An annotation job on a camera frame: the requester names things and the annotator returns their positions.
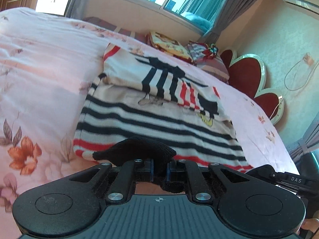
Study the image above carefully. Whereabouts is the red black striped white sweater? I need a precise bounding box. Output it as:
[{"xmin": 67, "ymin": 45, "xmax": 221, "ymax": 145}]
[{"xmin": 73, "ymin": 44, "xmax": 251, "ymax": 173}]

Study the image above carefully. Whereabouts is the person's right hand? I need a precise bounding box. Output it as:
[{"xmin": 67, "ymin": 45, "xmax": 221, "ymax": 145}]
[{"xmin": 301, "ymin": 218, "xmax": 319, "ymax": 239}]

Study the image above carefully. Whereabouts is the striped grey pink pillow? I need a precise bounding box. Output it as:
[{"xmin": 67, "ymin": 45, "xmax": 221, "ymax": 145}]
[{"xmin": 186, "ymin": 41, "xmax": 229, "ymax": 83}]

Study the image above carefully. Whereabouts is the red white scalloped headboard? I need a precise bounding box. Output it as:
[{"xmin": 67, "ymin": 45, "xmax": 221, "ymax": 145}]
[{"xmin": 221, "ymin": 48, "xmax": 284, "ymax": 125}]

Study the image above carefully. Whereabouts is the red ribbon bow decoration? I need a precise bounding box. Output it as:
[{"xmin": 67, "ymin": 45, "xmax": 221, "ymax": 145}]
[{"xmin": 201, "ymin": 44, "xmax": 219, "ymax": 61}]

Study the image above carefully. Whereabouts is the folded red yellow cartoon blanket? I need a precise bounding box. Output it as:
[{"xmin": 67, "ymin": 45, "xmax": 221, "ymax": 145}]
[{"xmin": 146, "ymin": 31, "xmax": 196, "ymax": 65}]

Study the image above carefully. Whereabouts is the pink floral bed quilt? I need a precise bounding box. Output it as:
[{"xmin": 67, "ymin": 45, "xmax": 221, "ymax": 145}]
[{"xmin": 1, "ymin": 8, "xmax": 297, "ymax": 238}]

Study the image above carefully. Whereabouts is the grey curtain right side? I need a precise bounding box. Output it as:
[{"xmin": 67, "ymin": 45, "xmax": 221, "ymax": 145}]
[{"xmin": 199, "ymin": 0, "xmax": 257, "ymax": 43}]

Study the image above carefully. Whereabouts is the white charger cable on wall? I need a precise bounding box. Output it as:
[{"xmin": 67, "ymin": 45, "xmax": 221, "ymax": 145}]
[{"xmin": 270, "ymin": 52, "xmax": 317, "ymax": 120}]

